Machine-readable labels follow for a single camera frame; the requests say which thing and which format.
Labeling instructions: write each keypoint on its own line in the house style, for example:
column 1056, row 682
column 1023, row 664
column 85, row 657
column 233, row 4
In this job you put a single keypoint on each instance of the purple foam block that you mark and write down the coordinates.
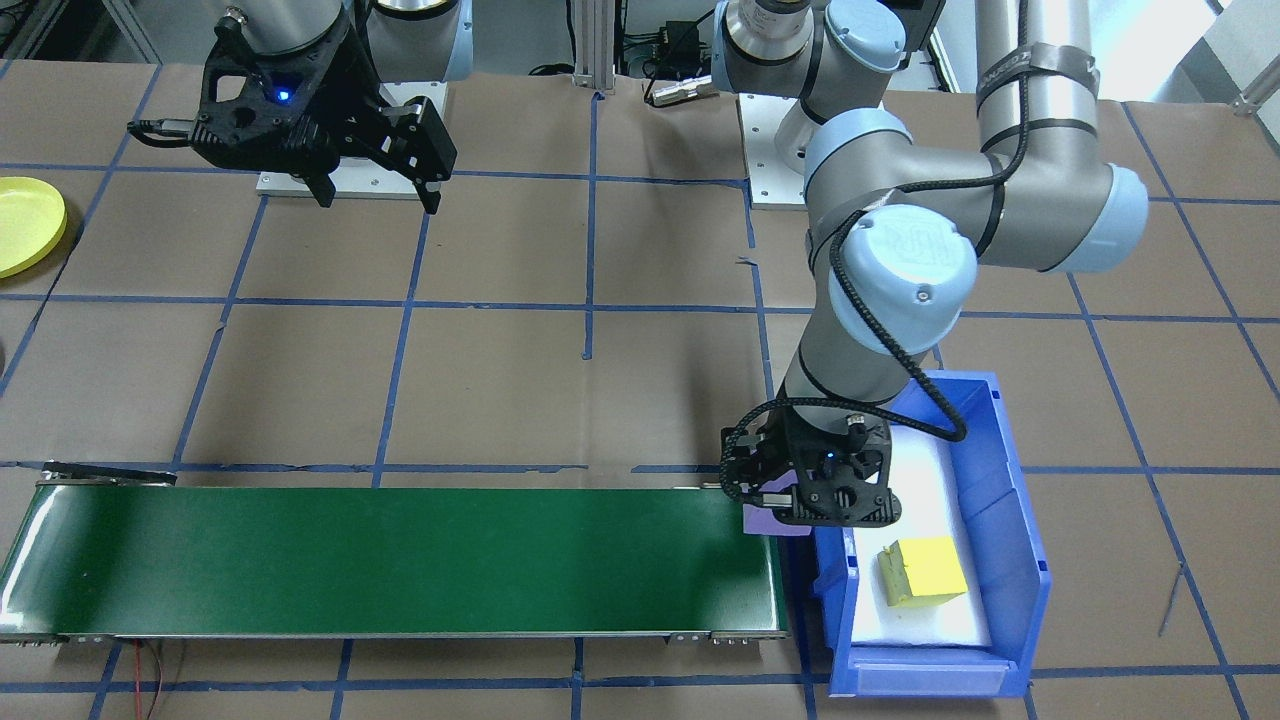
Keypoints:
column 765, row 520

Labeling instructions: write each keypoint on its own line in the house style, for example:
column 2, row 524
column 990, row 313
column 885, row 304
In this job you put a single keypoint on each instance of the yellow foam block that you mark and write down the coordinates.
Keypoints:
column 930, row 570

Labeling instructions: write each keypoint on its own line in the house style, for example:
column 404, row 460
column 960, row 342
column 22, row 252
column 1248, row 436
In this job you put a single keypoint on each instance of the yellow plastic plate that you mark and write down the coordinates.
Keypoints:
column 25, row 225

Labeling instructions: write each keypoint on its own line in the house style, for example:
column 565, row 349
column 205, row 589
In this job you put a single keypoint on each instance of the white foam pad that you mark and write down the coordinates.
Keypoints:
column 920, row 625

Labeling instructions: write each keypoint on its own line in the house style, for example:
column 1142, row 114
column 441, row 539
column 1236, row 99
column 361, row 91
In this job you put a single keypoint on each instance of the blue plastic storage bin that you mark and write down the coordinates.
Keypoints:
column 1010, row 560

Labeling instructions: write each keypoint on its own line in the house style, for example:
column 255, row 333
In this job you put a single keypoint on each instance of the silver cylindrical connector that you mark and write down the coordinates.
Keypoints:
column 680, row 92

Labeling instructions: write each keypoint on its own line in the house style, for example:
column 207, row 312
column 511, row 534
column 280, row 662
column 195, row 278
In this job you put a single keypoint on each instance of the black power adapter box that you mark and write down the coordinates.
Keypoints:
column 680, row 45

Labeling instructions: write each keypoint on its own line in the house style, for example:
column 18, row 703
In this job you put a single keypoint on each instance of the green conveyor belt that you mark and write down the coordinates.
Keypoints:
column 400, row 560

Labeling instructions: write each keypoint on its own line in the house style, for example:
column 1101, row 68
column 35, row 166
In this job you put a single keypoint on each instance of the aluminium corner bar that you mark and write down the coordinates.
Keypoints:
column 1258, row 95

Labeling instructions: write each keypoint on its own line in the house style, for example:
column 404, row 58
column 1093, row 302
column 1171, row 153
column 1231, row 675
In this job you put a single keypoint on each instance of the aluminium upright post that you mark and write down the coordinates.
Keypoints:
column 590, row 50

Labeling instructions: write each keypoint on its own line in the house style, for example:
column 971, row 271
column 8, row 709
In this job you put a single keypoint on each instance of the V-shaped metal bar frame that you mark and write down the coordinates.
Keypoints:
column 135, row 35

